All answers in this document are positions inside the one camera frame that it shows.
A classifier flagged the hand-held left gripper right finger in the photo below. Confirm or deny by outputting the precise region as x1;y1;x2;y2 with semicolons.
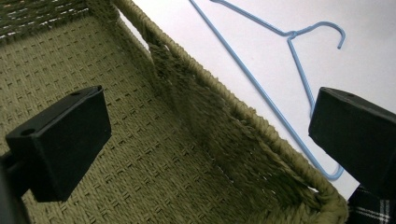
308;87;396;200

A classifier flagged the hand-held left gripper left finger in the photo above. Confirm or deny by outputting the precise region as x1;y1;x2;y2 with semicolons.
5;85;112;203

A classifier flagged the green woven basket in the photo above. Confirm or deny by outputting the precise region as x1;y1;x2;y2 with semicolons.
0;0;349;224

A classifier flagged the dark plaid cloth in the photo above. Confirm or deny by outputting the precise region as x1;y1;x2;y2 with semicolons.
346;184;396;224

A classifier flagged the blue wire hanger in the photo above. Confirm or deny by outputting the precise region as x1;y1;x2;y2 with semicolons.
189;0;347;181

